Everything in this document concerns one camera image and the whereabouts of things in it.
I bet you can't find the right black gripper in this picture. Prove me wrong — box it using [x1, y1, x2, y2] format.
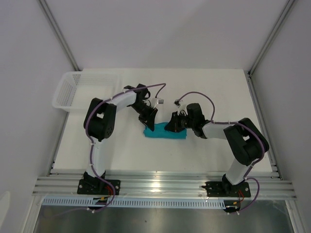
[165, 111, 195, 133]

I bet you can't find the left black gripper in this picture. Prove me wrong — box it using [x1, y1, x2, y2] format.
[130, 102, 158, 131]

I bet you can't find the teal t-shirt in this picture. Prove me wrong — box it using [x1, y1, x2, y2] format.
[143, 122, 187, 140]

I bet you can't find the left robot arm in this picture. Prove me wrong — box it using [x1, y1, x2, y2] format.
[84, 84, 158, 194]

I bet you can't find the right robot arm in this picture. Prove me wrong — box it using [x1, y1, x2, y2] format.
[165, 100, 270, 196]

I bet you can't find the white plastic basket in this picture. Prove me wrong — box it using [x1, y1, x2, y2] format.
[52, 71, 121, 112]

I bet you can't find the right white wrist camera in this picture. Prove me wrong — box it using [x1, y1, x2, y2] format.
[174, 100, 188, 115]

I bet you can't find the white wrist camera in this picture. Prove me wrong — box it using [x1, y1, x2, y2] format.
[174, 100, 188, 115]
[151, 98, 164, 108]

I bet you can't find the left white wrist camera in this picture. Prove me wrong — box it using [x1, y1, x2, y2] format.
[151, 98, 164, 108]

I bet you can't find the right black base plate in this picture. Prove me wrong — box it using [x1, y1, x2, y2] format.
[202, 181, 251, 198]

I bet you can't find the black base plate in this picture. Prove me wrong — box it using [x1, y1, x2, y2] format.
[77, 180, 121, 196]
[202, 181, 251, 198]

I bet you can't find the right side aluminium rail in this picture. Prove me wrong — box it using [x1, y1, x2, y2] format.
[244, 71, 283, 180]

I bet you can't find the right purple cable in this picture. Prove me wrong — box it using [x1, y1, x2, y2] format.
[174, 91, 267, 202]

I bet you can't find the purple cable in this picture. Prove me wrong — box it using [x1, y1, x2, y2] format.
[174, 91, 267, 202]
[85, 83, 168, 195]

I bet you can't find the left side aluminium rail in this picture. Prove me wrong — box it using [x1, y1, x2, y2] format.
[46, 113, 69, 176]

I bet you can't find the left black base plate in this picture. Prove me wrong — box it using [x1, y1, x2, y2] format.
[77, 180, 121, 196]

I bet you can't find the aluminium mounting rail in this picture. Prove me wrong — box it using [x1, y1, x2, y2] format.
[32, 169, 297, 200]

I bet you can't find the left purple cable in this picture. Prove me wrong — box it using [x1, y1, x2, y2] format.
[85, 83, 168, 195]

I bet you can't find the white slotted cable duct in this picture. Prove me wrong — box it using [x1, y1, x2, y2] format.
[42, 196, 225, 209]

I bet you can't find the left aluminium frame post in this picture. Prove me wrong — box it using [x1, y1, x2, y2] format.
[36, 0, 80, 71]

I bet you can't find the aluminium frame post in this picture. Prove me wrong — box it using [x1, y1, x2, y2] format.
[248, 0, 298, 77]
[36, 0, 80, 71]

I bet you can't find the right aluminium frame post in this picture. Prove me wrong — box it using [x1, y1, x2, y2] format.
[248, 0, 298, 77]

